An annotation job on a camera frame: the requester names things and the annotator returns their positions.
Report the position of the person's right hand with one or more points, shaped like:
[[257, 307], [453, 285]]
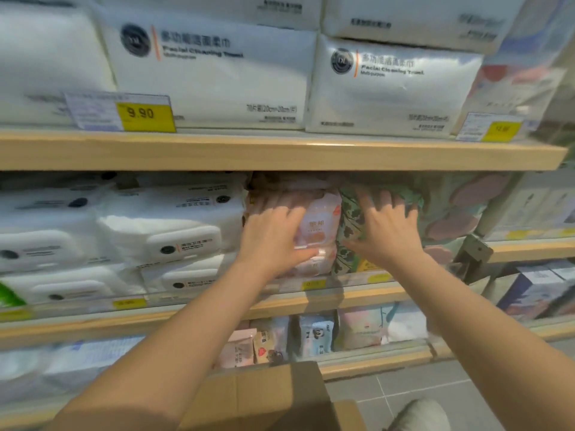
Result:
[[391, 237]]

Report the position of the person's left hand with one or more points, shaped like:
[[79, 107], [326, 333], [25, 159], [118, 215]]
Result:
[[267, 244]]

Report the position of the person's right middle finger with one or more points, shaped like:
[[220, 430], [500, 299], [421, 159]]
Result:
[[385, 201]]

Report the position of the person's right little finger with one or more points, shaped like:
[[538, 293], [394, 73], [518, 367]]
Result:
[[413, 214]]

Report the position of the person's left thumb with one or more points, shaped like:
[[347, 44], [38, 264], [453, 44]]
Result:
[[307, 255]]

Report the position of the person's right thumb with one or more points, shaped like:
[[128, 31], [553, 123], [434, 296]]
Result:
[[357, 245]]

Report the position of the green patterned wipes packet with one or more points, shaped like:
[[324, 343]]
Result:
[[348, 224]]

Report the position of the pink wipes packet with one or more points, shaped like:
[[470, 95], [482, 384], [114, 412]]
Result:
[[321, 228]]

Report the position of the person's left forearm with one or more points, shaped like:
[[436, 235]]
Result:
[[179, 350]]

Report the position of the person's right forearm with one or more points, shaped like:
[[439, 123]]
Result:
[[485, 336]]

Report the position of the small yellow price label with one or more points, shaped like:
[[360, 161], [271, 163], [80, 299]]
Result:
[[14, 315], [313, 285], [129, 303], [379, 278]]

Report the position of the pastel pack with pink ovals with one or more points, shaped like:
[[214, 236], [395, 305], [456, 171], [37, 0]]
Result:
[[453, 206]]

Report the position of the blue panda wipes packet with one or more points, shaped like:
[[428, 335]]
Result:
[[316, 336]]

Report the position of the pastel pink green pack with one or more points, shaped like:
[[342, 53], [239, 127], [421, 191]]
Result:
[[361, 327]]

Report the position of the beige packet with red heart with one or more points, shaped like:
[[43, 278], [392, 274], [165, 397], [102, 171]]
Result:
[[269, 343]]

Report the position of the white facial towel pack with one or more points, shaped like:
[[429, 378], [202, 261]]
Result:
[[417, 17], [391, 98], [211, 6], [45, 62], [211, 80]]

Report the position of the white and yellow price tag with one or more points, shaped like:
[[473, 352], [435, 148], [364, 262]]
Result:
[[492, 127], [121, 113]]

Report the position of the small pink packet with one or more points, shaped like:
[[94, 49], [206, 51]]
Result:
[[237, 352]]

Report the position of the purple and white box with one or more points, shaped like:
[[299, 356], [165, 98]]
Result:
[[534, 291]]

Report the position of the brown cardboard box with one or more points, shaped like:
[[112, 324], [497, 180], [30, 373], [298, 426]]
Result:
[[269, 397]]

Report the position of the pastel printed tissue pack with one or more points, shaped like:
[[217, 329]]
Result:
[[516, 80]]

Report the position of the stack of white wipe packets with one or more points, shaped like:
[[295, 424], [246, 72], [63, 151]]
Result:
[[134, 228]]

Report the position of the person's leg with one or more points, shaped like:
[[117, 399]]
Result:
[[420, 417]]

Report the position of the white and blue tissue pack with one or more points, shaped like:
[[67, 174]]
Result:
[[67, 368]]

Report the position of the grey metal shelf bracket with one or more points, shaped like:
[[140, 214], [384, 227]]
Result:
[[471, 255]]

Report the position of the pale boxed goods behind rail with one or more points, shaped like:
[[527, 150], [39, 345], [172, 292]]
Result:
[[534, 204]]

